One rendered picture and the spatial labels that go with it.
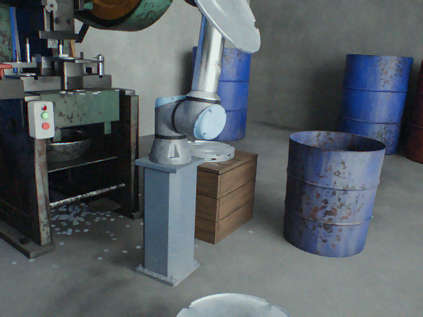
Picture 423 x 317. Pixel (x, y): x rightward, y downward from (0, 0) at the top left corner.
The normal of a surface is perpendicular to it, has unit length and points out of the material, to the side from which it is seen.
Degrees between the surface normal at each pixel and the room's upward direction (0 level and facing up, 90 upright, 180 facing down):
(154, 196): 90
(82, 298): 0
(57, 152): 105
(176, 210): 90
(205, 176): 90
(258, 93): 90
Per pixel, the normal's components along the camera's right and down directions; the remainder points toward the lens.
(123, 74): 0.77, 0.20
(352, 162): 0.04, 0.30
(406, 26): -0.63, 0.18
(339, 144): -0.43, 0.18
